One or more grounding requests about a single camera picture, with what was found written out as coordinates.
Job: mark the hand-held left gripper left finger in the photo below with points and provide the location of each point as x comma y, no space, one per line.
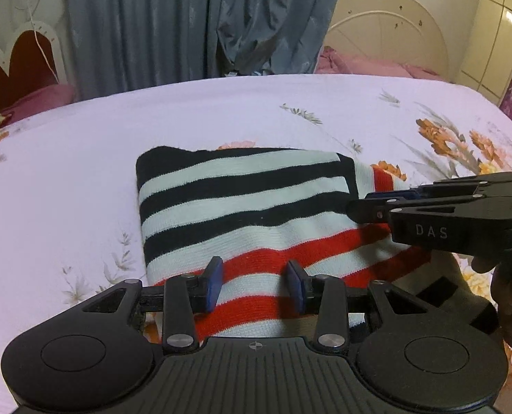
215,278

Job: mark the cream round headboard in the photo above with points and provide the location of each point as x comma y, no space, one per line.
393,21

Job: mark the floral bed sheet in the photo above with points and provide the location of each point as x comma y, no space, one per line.
66,168

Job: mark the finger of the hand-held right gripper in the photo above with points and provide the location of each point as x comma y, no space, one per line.
393,195
368,211

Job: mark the striped knit sweater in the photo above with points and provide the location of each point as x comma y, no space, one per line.
247,207

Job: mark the pink blanket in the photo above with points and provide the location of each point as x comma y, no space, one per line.
368,65

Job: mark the blue-grey curtain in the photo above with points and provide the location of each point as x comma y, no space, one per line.
174,21

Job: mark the pink pillow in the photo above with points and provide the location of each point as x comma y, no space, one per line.
40,100

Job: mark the red heart-shaped headboard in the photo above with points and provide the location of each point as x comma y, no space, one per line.
18,64

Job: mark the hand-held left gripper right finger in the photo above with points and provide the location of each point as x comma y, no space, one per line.
293,282

